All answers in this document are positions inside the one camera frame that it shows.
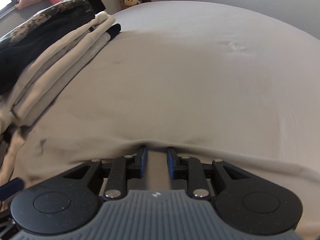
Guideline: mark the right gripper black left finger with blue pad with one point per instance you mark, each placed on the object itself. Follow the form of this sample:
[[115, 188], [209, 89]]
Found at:
[[71, 199]]

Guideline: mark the beige garment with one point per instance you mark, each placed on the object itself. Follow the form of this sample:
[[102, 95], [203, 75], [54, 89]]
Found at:
[[253, 104]]

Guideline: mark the folded beige clothes stack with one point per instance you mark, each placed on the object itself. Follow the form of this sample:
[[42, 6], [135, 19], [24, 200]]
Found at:
[[43, 80]]

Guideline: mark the black patterned folded garment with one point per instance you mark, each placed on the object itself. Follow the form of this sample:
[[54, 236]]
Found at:
[[30, 39]]

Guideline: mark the white bed sheet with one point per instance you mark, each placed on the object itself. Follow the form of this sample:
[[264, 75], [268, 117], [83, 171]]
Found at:
[[216, 35]]

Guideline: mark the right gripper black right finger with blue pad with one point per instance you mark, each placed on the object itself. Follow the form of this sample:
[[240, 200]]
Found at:
[[244, 201]]

